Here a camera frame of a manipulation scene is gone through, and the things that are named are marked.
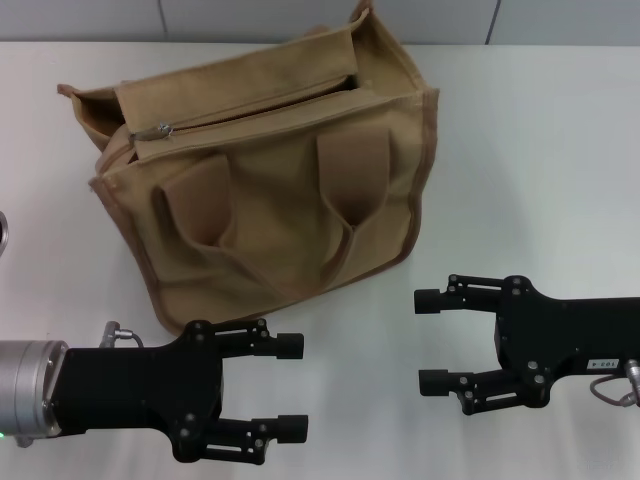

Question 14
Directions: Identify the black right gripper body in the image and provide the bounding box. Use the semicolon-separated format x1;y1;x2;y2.
492;274;640;404

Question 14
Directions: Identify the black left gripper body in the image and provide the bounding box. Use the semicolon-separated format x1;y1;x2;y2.
47;319;226;464

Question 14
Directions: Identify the khaki canvas food bag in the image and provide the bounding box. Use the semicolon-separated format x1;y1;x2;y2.
56;0;441;337

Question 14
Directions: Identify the left gripper cable with connector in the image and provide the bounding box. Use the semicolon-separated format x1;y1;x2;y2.
101;323;147;349

